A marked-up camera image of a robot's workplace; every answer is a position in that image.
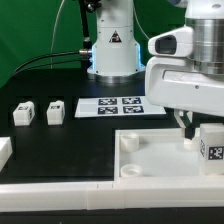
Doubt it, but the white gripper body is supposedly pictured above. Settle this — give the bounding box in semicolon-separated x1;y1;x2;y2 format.
145;26;224;117

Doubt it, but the black cable upright connector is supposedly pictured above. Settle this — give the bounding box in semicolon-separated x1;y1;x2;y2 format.
78;0;92;49

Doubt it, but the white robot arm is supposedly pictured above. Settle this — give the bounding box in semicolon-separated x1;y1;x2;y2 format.
81;0;224;123

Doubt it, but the white obstacle fence rail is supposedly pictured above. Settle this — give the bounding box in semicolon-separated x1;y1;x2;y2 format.
0;177;224;212

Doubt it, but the marker sheet with tags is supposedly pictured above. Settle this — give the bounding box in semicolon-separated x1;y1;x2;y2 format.
75;96;166;118

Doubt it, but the black cable on table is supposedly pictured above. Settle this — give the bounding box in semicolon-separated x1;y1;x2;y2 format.
9;49;93;80

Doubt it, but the white square tabletop panel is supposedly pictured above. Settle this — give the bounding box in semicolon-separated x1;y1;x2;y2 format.
113;127;224;182

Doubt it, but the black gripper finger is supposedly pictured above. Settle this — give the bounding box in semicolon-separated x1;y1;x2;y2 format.
174;109;195;140

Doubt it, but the white side fence block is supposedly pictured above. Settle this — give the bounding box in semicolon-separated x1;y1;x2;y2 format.
0;137;12;172

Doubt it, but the grey hanging cable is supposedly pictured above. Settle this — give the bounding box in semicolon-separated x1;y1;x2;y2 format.
49;0;68;70

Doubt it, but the white cable right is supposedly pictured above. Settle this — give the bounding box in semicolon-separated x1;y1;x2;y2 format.
133;0;151;41

